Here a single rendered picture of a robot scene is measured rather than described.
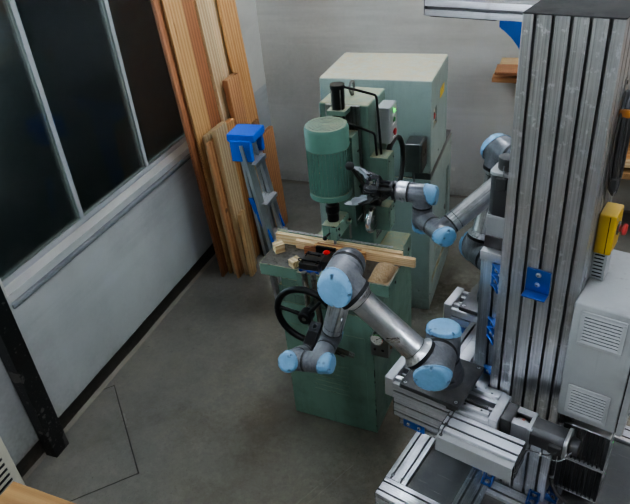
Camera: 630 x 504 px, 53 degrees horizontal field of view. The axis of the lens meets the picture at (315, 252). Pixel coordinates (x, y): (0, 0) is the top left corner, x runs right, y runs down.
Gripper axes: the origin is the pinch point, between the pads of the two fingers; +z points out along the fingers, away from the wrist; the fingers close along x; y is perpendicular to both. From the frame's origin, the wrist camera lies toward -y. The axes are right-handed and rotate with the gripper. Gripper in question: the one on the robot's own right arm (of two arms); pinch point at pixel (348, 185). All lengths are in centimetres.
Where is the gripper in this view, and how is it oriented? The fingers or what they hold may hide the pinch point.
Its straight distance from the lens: 248.5
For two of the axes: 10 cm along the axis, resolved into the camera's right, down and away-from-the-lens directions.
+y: -3.4, -2.2, -9.1
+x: -2.3, 9.6, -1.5
